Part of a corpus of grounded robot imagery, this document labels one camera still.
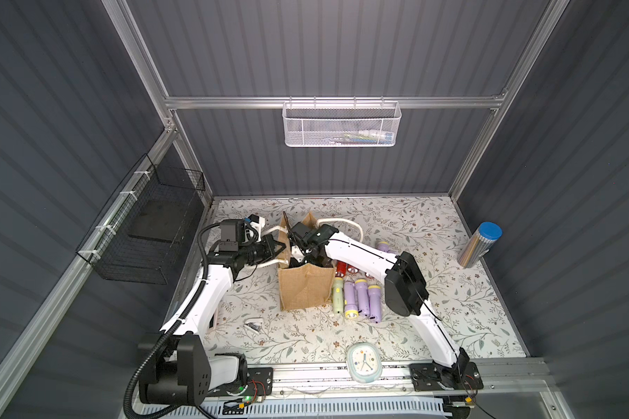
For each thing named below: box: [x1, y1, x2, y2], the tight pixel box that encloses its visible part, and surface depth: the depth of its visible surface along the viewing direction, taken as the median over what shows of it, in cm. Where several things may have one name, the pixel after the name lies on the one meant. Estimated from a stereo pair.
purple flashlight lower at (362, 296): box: [354, 278, 370, 319], surface depth 87 cm
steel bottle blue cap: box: [456, 221, 504, 269], surface depth 88 cm
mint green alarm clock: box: [345, 342, 384, 384], surface depth 76 cm
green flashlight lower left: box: [331, 276, 345, 316], surface depth 88 cm
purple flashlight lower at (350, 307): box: [343, 280, 360, 319], surface depth 88 cm
